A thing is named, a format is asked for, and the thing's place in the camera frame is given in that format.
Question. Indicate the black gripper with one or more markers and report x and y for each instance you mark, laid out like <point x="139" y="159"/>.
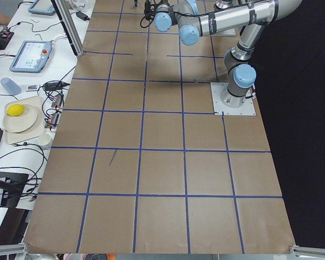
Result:
<point x="135" y="2"/>

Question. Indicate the black power adapter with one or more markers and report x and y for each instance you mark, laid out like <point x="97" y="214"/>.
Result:
<point x="82" y="16"/>

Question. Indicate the blue teach pendant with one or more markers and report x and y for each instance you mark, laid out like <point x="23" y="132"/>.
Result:
<point x="42" y="7"/>
<point x="32" y="57"/>

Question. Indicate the blue plastic cup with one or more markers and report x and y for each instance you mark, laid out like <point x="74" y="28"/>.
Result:
<point x="10" y="86"/>

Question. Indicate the beige tray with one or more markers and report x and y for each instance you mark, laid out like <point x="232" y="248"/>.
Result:
<point x="35" y="131"/>

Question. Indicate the white paper cup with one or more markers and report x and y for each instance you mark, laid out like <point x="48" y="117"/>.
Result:
<point x="45" y="141"/>

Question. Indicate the yellow lemon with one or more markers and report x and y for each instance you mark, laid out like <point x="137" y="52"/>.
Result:
<point x="15" y="110"/>

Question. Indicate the beige plate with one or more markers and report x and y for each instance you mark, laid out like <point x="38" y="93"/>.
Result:
<point x="21" y="123"/>

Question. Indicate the aluminium frame post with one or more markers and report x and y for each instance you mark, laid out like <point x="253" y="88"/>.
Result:
<point x="68" y="25"/>

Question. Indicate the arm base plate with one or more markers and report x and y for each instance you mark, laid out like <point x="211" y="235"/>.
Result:
<point x="226" y="104"/>
<point x="226" y="33"/>

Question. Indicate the black camera stand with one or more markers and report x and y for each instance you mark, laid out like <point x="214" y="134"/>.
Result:
<point x="11" y="188"/>

